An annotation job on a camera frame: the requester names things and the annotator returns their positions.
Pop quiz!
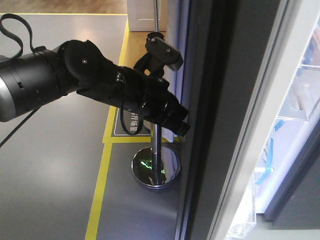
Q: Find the white fridge door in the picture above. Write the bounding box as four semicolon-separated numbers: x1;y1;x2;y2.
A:
175;0;320;240

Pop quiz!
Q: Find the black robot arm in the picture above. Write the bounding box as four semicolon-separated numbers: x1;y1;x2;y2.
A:
0;37;190;136

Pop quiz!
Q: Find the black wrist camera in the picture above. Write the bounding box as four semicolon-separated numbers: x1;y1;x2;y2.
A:
145;32;183;71

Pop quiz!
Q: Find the white panelled cabinet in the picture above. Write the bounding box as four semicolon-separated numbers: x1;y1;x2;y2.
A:
126;0;168;32

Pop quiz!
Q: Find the dark grey fridge body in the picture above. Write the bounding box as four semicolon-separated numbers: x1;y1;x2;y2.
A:
263;139;320;230

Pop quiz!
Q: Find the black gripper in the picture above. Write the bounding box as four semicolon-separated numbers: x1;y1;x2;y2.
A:
133;53;190;137

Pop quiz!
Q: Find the clear upper door bin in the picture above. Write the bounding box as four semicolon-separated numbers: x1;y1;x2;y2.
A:
276;19;320;122

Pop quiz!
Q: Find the chrome stanchion post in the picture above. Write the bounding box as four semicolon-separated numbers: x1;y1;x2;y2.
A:
131;1;181;190

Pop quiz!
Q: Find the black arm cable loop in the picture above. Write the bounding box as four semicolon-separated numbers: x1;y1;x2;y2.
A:
0;13;37;61

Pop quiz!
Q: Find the clear door bin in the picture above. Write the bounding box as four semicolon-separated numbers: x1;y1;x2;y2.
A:
276;19;320;122
225;174;257;240

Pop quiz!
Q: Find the clear middle door bin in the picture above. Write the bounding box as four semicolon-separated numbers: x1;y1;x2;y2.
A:
225;174;257;240

